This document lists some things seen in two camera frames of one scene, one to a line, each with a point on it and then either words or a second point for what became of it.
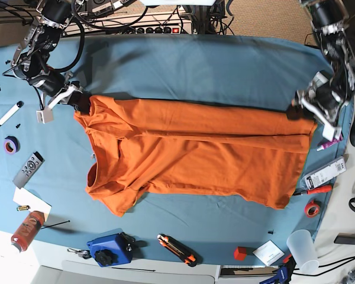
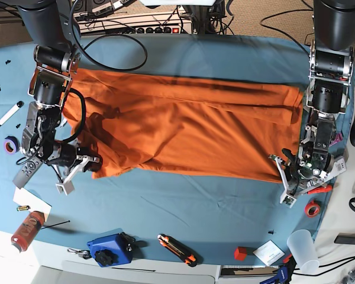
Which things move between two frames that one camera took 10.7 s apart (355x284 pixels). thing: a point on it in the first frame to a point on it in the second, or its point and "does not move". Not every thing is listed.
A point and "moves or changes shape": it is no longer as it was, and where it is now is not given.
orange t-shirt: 191,148 moves or changes shape
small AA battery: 23,207 does not move
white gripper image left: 46,115 to 67,186
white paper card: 25,197 does not move
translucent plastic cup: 301,246 does not move
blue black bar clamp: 283,274 does not move
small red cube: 239,253 does not move
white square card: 268,252 does not move
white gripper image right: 329,132 to 289,198
